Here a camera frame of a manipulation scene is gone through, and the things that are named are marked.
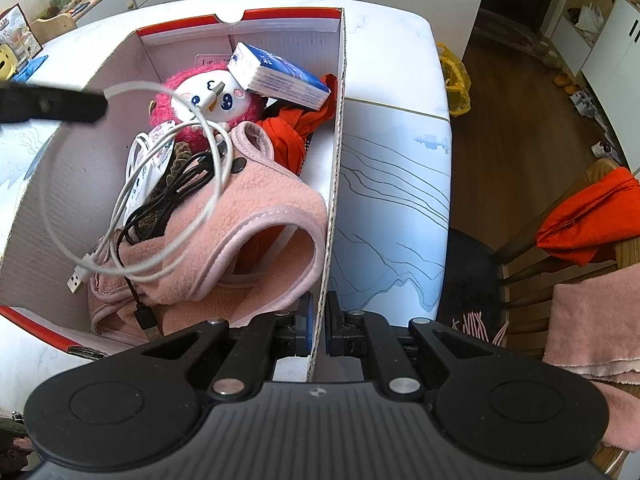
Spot white patterned pouch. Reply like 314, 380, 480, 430
125, 122, 176, 221

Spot printed picture box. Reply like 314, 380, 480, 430
0, 4, 43, 58

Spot black seat cushion pink tassels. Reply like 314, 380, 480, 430
437, 227, 511, 346

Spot blue and white tissue pack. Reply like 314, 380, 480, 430
226, 41, 332, 111

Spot white plastic bag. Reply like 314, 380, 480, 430
575, 2, 603, 36

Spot wooden chair with draped cloths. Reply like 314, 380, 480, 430
492, 157, 640, 476

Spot yellow toy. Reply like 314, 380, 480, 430
0, 42, 18, 81

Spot brown fuzzy strip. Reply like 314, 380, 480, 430
137, 140, 193, 241

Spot red and black cloth bundle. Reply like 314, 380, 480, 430
250, 74, 340, 271

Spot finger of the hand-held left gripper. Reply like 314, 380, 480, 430
0, 82, 108, 123

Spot pink towel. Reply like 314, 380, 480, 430
542, 265, 640, 453

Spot white cardboard box red rim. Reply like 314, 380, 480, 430
0, 6, 347, 383

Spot white cabinet black handles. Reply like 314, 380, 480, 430
580, 0, 640, 161

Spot yellow plastic bag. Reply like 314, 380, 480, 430
436, 42, 472, 118

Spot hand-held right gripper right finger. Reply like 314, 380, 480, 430
324, 291, 506, 400

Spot white usb cable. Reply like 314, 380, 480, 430
67, 82, 236, 295

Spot pink fleece garment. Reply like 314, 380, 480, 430
87, 121, 328, 346

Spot pink plush bird toy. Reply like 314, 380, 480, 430
149, 60, 268, 153

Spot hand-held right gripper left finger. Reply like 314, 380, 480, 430
135, 292, 315, 400

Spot black usb cable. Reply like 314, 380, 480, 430
111, 152, 236, 338

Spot patterned door mat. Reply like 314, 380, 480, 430
472, 10, 543, 56

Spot blue cloth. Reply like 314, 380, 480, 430
11, 55, 48, 83

